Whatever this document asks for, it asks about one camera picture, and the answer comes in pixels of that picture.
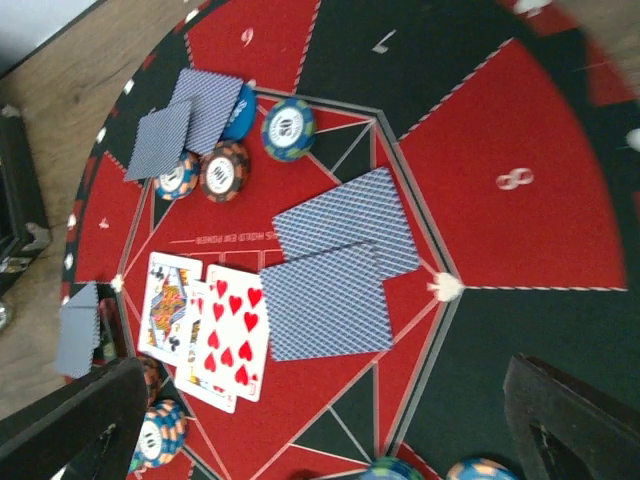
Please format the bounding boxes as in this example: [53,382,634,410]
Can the blue backed playing card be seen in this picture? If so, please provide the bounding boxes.
[54,281,100,379]
[170,68,244,155]
[125,100,192,181]
[273,167,420,279]
[259,241,393,362]

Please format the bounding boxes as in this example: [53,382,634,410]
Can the king of clubs card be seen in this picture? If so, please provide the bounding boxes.
[137,252,203,366]

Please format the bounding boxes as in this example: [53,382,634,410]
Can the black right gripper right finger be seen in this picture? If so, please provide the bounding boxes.
[503,354,639,479]

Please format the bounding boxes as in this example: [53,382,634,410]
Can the round red black poker mat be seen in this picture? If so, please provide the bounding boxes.
[62,1,639,479]

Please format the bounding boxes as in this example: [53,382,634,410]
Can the brown chip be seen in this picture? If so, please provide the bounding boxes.
[200,140,251,203]
[137,355,162,408]

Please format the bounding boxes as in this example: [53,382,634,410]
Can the ten of hearts card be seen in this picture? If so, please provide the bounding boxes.
[198,264,269,402]

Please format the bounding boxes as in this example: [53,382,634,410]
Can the green chip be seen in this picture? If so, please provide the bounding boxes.
[359,456,425,480]
[261,97,316,163]

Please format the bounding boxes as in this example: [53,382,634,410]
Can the black poker case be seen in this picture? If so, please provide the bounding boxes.
[1,104,51,294]

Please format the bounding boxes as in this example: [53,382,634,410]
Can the blue small blind button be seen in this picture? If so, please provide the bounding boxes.
[221,83,257,141]

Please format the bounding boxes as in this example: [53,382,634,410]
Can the blue orange chip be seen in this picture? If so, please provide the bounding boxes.
[445,457,518,480]
[153,150,200,201]
[129,399,187,473]

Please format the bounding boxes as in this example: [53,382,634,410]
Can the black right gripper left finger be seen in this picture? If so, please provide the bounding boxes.
[1,358,148,479]

